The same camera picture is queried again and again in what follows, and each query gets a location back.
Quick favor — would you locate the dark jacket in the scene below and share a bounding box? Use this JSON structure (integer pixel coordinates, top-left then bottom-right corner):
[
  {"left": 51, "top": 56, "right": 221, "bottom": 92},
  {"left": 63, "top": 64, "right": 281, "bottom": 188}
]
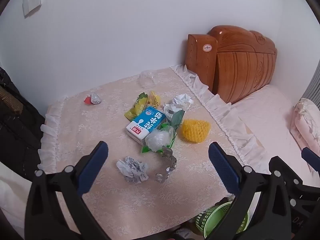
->
[{"left": 0, "top": 66, "right": 47, "bottom": 179}]

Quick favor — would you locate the white wall switch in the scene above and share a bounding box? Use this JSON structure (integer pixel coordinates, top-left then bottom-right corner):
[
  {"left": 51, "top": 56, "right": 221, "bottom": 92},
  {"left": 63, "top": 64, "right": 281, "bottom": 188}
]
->
[{"left": 22, "top": 0, "right": 42, "bottom": 18}]

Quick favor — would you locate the green plastic basket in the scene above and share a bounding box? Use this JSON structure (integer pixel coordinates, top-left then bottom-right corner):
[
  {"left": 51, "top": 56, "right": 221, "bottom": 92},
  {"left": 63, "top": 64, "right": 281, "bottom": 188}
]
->
[{"left": 194, "top": 201, "right": 251, "bottom": 239}]

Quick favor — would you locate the wooden headboard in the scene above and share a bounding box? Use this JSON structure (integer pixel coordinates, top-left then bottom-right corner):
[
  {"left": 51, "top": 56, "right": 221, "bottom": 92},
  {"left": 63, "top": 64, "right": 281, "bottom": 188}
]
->
[{"left": 185, "top": 25, "right": 278, "bottom": 104}]

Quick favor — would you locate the crushed clear plastic bottle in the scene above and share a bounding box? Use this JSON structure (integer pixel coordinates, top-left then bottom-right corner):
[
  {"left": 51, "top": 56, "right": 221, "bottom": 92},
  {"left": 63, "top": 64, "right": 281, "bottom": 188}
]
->
[{"left": 154, "top": 147, "right": 178, "bottom": 183}]

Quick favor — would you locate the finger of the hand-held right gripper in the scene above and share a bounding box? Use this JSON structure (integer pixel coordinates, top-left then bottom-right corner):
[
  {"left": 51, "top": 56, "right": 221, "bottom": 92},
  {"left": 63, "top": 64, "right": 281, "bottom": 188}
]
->
[{"left": 301, "top": 147, "right": 320, "bottom": 172}]

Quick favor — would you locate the grey striped curtain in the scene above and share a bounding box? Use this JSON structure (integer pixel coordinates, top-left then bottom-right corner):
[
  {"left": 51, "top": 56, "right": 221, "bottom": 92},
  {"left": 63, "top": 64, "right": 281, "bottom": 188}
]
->
[{"left": 301, "top": 61, "right": 320, "bottom": 107}]

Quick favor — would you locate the white cloth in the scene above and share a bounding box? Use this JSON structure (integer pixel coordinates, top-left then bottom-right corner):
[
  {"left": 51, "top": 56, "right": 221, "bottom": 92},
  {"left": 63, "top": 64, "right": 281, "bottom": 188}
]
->
[{"left": 0, "top": 161, "right": 34, "bottom": 232}]

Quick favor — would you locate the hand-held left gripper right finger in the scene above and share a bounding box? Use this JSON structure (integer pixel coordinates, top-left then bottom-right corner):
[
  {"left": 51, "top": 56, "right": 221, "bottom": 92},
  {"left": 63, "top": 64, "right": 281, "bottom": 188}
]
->
[{"left": 207, "top": 142, "right": 300, "bottom": 240}]

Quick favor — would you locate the yellow crumpled wrapper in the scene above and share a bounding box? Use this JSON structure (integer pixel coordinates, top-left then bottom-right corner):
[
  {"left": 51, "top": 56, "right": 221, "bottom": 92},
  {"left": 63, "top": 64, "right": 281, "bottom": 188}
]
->
[{"left": 147, "top": 90, "right": 161, "bottom": 106}]

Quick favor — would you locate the green plastic bag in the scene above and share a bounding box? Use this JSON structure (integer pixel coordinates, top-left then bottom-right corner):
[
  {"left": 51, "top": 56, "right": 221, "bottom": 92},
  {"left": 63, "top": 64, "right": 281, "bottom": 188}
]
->
[{"left": 141, "top": 110, "right": 186, "bottom": 153}]

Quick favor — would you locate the crumpled printed paper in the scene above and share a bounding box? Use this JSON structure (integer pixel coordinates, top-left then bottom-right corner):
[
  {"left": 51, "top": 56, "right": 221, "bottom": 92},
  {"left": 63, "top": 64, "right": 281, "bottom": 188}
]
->
[{"left": 116, "top": 155, "right": 149, "bottom": 184}]

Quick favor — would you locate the red silver wrapper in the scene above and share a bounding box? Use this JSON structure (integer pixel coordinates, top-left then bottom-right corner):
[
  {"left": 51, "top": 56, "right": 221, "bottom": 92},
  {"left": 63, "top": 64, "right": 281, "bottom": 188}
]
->
[{"left": 83, "top": 93, "right": 102, "bottom": 106}]

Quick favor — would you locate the blue white milk carton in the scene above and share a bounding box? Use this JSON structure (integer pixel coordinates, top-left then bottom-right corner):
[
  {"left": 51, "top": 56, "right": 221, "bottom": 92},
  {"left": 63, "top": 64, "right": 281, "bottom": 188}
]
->
[{"left": 125, "top": 106, "right": 166, "bottom": 146}]

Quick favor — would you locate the pink ruffled pillow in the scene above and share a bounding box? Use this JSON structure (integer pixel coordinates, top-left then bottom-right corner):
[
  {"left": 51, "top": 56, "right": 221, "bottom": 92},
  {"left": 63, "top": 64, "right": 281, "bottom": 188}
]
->
[{"left": 289, "top": 97, "right": 320, "bottom": 153}]

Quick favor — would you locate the bed with pink sheet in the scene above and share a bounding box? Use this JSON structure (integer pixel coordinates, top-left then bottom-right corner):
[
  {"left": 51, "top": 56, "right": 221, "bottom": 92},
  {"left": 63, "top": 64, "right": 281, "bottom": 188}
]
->
[{"left": 225, "top": 84, "right": 320, "bottom": 188}]

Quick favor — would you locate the crumpled clear plastic wrap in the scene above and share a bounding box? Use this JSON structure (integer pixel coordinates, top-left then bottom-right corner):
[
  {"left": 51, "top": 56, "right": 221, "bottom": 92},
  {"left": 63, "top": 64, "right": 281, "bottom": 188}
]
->
[{"left": 145, "top": 127, "right": 174, "bottom": 153}]

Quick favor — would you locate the yellow foam fruit net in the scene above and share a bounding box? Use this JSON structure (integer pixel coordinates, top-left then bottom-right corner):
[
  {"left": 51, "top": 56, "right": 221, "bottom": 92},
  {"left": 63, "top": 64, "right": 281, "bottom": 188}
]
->
[{"left": 180, "top": 119, "right": 211, "bottom": 143}]

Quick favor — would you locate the white foil wrapper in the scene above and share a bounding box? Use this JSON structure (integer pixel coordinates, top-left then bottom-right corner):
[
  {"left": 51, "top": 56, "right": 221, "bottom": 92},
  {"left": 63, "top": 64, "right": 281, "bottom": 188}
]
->
[{"left": 163, "top": 93, "right": 194, "bottom": 121}]

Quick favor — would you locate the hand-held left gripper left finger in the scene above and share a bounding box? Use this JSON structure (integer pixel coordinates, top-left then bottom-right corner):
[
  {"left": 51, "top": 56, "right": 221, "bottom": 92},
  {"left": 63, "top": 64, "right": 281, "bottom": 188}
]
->
[{"left": 24, "top": 141, "right": 111, "bottom": 240}]

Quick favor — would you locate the clear plastic cup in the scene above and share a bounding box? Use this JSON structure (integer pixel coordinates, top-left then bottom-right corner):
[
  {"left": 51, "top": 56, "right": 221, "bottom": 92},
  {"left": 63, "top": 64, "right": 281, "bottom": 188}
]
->
[{"left": 139, "top": 70, "right": 157, "bottom": 88}]

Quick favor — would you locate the green yellow snack packet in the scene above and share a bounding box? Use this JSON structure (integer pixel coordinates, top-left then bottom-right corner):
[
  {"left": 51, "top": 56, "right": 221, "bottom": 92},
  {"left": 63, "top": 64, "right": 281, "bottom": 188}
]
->
[{"left": 124, "top": 92, "right": 148, "bottom": 120}]

